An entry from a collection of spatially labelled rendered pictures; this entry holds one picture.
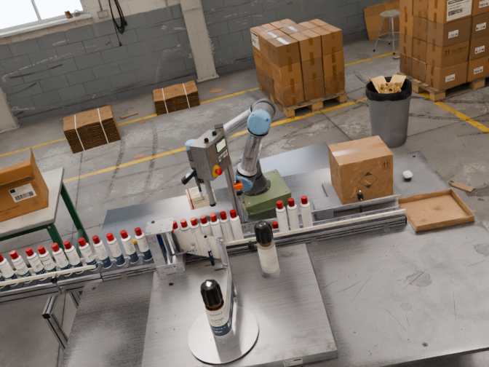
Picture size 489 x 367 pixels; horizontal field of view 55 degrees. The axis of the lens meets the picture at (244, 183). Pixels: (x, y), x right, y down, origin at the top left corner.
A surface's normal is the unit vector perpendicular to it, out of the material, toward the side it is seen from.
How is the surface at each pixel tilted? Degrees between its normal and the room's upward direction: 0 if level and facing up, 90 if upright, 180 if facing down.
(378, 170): 90
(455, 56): 90
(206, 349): 0
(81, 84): 90
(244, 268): 0
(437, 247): 0
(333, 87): 93
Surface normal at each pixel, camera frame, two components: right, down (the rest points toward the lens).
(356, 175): 0.10, 0.51
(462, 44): 0.29, 0.40
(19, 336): -0.17, -0.84
